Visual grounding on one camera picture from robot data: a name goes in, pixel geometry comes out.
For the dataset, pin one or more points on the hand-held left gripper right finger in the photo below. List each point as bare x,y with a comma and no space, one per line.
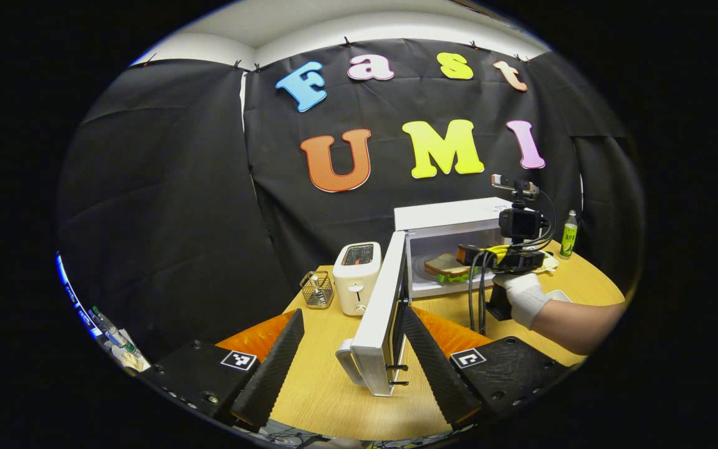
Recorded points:
437,368

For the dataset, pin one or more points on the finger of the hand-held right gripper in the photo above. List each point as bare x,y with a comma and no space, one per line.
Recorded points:
471,254

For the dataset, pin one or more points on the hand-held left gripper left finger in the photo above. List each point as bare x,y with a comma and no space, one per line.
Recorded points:
272,368

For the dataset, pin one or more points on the white bread lettuce sandwich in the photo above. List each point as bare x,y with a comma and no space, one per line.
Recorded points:
445,267

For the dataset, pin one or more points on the white microwave oven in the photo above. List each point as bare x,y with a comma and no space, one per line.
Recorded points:
378,312

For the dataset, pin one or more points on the white divided dish of beans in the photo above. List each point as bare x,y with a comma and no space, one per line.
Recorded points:
549,263

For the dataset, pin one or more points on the green drink bottle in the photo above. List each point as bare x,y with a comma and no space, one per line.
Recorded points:
569,237

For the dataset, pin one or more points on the white ridged plastic tray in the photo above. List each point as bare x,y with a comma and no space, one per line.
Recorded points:
561,295

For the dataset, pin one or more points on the white toaster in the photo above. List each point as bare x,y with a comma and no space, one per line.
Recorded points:
358,280

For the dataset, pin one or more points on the clear plastic bottle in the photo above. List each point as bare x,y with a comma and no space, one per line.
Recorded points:
113,330

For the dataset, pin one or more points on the black backdrop cloth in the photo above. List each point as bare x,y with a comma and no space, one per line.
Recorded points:
178,218

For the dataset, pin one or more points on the computer monitor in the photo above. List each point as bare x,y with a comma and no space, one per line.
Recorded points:
69,287

